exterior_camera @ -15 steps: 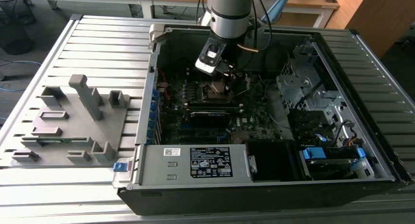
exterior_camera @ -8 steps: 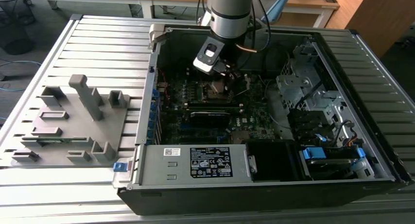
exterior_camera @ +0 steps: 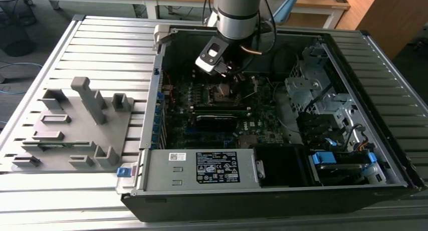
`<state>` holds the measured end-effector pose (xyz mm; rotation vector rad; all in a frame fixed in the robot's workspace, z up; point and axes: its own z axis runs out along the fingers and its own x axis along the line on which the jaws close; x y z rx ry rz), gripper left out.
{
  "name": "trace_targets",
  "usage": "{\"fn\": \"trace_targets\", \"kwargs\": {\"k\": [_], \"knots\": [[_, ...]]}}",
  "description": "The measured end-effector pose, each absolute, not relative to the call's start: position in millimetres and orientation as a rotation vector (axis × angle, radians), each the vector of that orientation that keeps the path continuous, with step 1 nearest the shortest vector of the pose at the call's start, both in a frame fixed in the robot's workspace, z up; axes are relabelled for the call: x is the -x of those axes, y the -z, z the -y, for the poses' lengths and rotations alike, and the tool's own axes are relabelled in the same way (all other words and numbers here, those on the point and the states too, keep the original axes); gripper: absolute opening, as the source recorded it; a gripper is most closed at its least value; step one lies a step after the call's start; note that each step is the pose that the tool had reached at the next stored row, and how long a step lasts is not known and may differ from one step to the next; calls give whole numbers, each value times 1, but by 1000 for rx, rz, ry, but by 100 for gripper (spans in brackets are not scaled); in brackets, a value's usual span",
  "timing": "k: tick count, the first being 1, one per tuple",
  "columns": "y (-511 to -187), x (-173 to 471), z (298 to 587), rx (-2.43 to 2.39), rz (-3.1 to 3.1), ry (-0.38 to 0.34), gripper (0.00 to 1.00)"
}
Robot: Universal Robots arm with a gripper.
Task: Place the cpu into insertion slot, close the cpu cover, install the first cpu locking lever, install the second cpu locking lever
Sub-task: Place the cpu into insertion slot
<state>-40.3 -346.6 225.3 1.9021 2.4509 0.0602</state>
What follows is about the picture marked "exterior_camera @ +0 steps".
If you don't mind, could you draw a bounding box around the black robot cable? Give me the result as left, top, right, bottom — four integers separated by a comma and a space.
240, 0, 278, 57

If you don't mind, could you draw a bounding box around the metal socket cover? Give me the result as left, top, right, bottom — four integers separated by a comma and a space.
236, 75, 258, 95

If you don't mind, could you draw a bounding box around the silver power supply unit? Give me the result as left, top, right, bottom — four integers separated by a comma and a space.
142, 148, 261, 191

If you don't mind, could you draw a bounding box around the grey case handle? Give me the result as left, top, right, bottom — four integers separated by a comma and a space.
152, 25, 170, 52

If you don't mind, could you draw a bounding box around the black plastic bracket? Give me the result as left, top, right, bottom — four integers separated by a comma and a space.
296, 112, 344, 143

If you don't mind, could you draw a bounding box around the thin grey wire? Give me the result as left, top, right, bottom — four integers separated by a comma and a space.
270, 82, 301, 134

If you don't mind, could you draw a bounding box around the black open PC case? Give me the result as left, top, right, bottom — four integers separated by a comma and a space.
120, 24, 426, 223

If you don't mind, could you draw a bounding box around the black waste bin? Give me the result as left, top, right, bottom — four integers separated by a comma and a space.
0, 25, 37, 58

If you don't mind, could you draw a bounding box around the black hard disk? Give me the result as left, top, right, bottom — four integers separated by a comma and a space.
316, 164, 365, 186

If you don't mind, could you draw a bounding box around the thin metal locking lever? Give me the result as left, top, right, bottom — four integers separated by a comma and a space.
242, 88, 265, 100

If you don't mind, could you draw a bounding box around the grey parts rack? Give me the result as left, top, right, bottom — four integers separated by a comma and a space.
9, 76, 136, 171

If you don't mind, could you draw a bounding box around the CPU socket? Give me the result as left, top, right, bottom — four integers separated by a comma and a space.
205, 83, 245, 107

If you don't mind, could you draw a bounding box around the blue floor cable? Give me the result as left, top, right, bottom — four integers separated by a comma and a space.
0, 62, 44, 95

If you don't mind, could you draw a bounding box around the brown chipset heatsink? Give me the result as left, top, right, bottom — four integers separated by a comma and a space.
238, 134, 258, 148

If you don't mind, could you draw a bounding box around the green motherboard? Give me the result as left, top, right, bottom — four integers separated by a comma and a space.
160, 70, 294, 150

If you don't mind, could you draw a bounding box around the silver disk bay cage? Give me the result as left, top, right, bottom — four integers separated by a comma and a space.
284, 44, 360, 128

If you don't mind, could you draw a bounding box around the coloured wire bundle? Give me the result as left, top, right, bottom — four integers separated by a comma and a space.
353, 139, 372, 153

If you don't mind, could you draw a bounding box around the blue disk carrier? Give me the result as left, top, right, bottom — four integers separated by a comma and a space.
309, 151, 337, 165

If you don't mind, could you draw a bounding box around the black graphics card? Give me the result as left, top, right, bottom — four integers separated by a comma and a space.
194, 114, 238, 132

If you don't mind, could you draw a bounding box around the thin red wire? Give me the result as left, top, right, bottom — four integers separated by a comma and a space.
165, 84, 177, 102

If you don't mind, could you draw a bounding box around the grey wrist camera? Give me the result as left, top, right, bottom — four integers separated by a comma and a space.
194, 37, 230, 75

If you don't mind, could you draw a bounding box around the wooden cabinet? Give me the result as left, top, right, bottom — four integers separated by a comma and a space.
336, 0, 428, 60

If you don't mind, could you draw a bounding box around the green RAM stick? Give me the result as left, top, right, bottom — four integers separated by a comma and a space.
22, 140, 90, 149

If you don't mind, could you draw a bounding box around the square CPU chip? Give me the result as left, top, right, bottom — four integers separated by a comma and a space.
216, 82, 234, 96

